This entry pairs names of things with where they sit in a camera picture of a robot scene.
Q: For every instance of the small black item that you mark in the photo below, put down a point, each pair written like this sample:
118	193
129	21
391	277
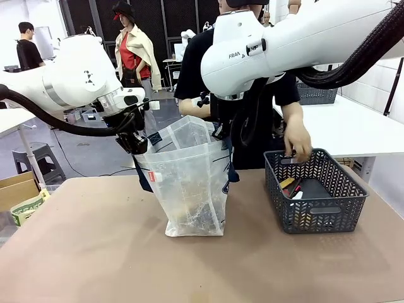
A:
289	154

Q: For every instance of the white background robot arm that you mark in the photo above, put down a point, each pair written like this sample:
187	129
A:
188	34

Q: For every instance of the grey plastic basket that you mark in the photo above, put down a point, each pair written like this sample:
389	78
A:
318	217
315	94

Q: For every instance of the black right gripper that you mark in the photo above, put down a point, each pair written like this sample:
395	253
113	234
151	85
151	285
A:
222	112

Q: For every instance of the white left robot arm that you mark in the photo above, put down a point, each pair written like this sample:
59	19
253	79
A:
72	72

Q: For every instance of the brown cardboard box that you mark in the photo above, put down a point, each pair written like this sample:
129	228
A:
15	189

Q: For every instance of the white board panel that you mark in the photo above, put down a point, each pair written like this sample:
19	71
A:
42	41

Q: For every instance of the white table with leg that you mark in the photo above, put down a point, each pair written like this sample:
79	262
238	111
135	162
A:
9	121

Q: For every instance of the background person in black shirt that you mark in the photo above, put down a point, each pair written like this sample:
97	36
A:
28	50

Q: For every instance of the white side table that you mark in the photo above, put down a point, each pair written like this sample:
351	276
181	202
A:
353	132

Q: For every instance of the green printed paper bag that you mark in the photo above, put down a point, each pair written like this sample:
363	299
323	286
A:
26	208

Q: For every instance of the person's left forearm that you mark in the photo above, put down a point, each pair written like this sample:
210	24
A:
292	110

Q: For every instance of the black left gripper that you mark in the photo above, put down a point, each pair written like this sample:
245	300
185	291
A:
126	123

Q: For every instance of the clear storage box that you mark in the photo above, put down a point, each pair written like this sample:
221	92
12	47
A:
90	116

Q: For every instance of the black tripod stand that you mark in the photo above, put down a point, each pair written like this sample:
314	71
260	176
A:
394	85

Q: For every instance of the person's right forearm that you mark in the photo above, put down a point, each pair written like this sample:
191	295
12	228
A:
189	107

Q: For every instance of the person's left hand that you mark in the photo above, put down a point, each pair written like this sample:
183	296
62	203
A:
300	139

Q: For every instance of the small white item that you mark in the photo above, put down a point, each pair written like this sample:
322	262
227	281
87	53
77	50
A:
297	195

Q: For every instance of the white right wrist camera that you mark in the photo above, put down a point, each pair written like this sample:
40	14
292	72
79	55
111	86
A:
203	101

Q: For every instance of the person in black t-shirt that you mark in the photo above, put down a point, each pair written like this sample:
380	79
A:
192	72

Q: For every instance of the yellow flat packet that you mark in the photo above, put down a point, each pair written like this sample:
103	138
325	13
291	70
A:
286	183

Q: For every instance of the mannequin in cream jacket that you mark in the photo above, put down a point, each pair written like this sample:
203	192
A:
135	44

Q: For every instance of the grey plastic stool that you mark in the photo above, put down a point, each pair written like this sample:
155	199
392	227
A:
41	151

